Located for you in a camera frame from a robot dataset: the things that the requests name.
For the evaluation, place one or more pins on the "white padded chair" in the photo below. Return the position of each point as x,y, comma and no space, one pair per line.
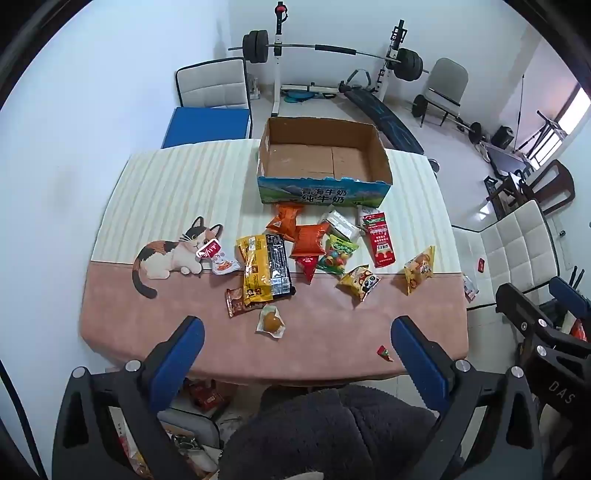
508,249
212,85

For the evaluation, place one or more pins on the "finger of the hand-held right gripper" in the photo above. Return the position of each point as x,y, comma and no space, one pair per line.
570,295
512,297

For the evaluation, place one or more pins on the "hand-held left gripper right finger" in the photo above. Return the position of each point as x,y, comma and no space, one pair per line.
418,362

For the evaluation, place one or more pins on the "white barbell rack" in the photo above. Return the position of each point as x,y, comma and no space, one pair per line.
277,69

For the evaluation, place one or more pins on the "blue foam pad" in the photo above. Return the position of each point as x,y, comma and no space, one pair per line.
205,127

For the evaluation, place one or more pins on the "black monitor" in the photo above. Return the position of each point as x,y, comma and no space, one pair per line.
505,159

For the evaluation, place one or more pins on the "orange snack packet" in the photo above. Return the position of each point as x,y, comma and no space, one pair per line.
282,222
308,241

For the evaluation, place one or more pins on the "white and red packet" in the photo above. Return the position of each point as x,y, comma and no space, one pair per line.
470,288

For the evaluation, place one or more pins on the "brown snack packet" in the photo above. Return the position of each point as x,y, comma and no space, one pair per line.
236,303

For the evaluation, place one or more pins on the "green gumball packet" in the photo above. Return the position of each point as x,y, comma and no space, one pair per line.
338,256

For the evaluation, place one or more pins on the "yellow and black snack packet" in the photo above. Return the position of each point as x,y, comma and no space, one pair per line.
265,270

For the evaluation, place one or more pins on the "small red wrapper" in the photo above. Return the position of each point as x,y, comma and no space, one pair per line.
384,353

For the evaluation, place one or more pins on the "long red snack packet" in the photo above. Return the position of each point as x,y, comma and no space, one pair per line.
379,242

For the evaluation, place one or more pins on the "black speaker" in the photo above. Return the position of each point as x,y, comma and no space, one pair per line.
502,137

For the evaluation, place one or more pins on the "red triangular snack packet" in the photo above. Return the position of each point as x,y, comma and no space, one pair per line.
305,266

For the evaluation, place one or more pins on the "grey chair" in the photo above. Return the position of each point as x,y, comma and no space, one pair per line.
445,81

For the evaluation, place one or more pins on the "barbell with black plates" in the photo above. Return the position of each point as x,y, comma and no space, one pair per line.
256,46

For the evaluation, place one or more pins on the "teal exercise disc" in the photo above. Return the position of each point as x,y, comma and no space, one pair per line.
298,96

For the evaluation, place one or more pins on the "yellow panda snack packet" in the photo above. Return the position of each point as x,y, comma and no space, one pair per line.
360,279

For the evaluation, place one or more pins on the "black sit-up bench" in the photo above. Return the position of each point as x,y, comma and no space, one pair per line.
388,120

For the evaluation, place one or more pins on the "cardboard box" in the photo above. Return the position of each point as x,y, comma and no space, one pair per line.
323,159

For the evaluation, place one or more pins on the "dark wooden chair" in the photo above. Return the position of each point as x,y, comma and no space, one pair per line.
556,182

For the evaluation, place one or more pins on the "white snack packet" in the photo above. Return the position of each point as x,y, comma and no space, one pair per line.
339,224

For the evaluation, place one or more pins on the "clear packet with yellow bun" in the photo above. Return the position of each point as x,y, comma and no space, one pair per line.
271,321

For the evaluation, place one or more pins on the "red and white sachet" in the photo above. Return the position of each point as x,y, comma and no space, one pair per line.
221,261

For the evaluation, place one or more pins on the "small white packet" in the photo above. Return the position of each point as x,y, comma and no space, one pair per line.
361,214

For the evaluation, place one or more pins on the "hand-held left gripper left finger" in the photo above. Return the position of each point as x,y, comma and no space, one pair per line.
182,353

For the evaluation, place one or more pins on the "person's dark fleece clothing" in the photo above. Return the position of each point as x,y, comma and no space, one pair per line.
332,438

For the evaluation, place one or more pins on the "short barbell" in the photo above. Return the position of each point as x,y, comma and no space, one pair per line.
419,106

